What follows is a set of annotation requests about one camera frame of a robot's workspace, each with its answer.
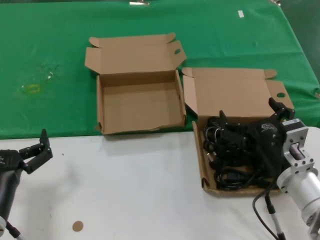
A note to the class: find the shallow open cardboard box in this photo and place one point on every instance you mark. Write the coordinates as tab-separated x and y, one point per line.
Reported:
140	110

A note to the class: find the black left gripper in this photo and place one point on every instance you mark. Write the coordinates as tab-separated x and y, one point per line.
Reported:
10	160

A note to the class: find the open cardboard box with round hole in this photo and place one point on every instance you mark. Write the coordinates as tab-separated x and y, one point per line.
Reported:
225	90

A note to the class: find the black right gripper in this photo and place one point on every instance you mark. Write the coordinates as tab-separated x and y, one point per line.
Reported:
266	135

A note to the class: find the green tablecloth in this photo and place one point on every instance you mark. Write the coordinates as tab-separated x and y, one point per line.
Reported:
225	37

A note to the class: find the brown cardboard disc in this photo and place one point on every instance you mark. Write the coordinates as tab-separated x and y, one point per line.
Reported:
77	226

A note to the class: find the white tape label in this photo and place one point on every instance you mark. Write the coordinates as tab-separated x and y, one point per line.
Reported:
241	14

